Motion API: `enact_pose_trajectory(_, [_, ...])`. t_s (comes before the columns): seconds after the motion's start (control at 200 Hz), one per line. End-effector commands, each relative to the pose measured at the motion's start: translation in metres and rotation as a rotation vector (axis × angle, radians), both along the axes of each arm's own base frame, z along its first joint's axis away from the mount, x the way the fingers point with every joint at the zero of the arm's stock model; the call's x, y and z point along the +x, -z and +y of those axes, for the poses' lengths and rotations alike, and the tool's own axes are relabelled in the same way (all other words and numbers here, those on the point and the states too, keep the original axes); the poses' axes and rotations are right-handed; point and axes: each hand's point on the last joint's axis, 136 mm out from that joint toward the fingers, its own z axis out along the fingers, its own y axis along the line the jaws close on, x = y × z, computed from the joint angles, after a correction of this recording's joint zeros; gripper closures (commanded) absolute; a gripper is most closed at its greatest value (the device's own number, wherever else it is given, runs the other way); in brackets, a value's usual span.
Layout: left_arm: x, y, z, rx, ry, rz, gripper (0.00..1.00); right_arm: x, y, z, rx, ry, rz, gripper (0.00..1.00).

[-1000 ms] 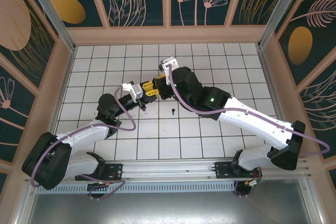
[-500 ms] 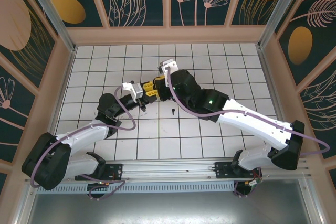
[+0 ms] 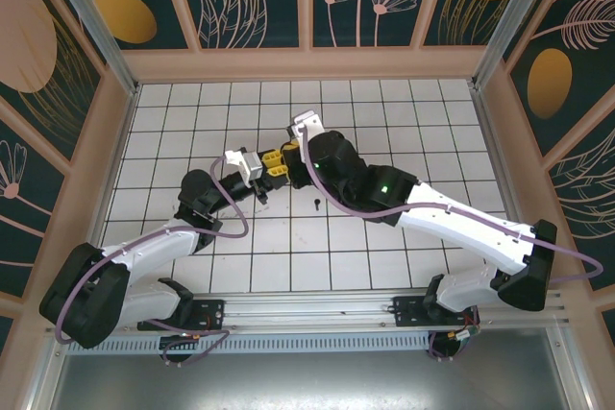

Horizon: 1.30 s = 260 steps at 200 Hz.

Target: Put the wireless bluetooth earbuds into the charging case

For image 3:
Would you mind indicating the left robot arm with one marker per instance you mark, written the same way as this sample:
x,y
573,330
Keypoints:
x,y
154,247

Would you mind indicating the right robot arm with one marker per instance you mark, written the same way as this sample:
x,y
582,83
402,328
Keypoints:
x,y
456,227

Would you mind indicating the grey metal base sheet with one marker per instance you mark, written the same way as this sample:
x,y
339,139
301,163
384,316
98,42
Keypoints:
x,y
307,381

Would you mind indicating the dark panel with pink leaves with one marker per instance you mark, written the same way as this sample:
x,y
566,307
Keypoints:
x,y
586,199

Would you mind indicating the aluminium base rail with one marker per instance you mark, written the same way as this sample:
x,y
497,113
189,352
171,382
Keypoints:
x,y
307,306

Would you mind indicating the aluminium corner post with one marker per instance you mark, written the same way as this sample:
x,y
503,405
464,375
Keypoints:
x,y
91,26
519,16

